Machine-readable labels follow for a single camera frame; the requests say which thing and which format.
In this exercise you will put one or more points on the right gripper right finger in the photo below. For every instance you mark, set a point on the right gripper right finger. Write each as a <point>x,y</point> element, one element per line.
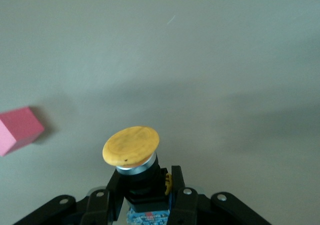
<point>200,210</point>

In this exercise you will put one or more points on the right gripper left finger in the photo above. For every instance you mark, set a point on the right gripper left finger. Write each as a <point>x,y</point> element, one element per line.
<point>75,210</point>

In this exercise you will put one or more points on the yellow mushroom push button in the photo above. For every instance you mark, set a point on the yellow mushroom push button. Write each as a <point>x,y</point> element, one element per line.
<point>130,145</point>

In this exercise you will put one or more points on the pink foam cube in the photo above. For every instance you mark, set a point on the pink foam cube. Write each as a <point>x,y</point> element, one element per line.
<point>17,130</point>

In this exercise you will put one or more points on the large table cover mat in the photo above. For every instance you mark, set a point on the large table cover mat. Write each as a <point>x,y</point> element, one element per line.
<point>175,60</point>

